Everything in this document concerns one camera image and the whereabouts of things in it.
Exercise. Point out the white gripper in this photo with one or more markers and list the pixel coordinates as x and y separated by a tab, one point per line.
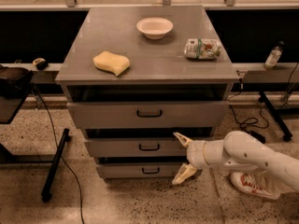
195	154

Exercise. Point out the grey drawer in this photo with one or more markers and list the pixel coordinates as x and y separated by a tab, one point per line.
137	170
134	147
120	115

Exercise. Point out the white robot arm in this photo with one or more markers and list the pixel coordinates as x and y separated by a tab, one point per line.
258	169

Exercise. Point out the grey bottom drawer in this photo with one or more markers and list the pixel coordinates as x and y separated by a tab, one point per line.
137	170

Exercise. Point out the grey top drawer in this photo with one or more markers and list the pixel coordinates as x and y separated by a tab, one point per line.
120	115

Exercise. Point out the grey drawer cabinet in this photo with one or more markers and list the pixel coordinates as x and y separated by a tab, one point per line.
158	72

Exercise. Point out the red white shoe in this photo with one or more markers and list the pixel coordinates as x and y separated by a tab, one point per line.
248	184

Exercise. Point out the black stand leg right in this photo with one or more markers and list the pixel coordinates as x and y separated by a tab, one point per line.
287	135

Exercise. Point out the snack bag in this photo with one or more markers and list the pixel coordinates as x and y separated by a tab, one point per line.
202	49

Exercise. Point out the yellow sponge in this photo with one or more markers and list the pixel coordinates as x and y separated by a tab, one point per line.
110	62

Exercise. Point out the clear plastic bottle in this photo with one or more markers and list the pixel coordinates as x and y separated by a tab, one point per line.
274	55

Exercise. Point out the white bowl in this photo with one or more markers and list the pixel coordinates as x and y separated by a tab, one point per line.
154	28

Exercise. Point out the tape measure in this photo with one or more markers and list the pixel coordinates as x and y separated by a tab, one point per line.
40	63

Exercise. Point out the dark side table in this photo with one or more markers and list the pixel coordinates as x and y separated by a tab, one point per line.
31	137

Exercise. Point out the black bag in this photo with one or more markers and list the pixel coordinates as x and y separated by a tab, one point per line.
14	81

